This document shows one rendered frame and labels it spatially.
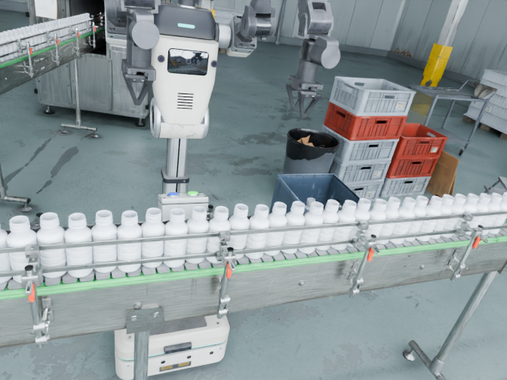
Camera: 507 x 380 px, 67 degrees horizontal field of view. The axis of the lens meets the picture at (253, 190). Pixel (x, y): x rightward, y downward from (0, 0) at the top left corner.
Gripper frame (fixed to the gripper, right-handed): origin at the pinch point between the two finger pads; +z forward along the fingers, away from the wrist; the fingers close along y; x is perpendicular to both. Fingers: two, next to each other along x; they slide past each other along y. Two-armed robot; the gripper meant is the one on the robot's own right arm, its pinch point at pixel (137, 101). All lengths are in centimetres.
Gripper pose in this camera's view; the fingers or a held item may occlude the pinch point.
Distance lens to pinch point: 103.1
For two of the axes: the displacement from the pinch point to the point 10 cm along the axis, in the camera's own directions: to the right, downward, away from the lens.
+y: 4.0, 4.8, -7.8
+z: -1.6, 8.8, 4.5
